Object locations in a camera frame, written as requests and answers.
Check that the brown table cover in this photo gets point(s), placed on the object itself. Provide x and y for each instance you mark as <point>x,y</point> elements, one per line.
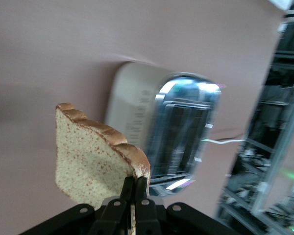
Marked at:
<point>63,49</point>

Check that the metal equipment rack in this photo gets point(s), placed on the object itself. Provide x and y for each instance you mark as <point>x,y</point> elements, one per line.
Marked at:
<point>272,147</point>

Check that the brown bread slice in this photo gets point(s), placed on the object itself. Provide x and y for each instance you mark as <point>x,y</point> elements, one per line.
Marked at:
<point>88,151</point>

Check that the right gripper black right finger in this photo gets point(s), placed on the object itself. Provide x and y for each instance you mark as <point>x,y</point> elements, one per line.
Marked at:
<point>145,215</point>

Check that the beige and chrome toaster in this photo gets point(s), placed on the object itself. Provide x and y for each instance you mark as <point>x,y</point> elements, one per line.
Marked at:
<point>137,98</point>

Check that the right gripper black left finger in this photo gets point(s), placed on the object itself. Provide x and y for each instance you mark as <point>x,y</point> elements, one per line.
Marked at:
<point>115,215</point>

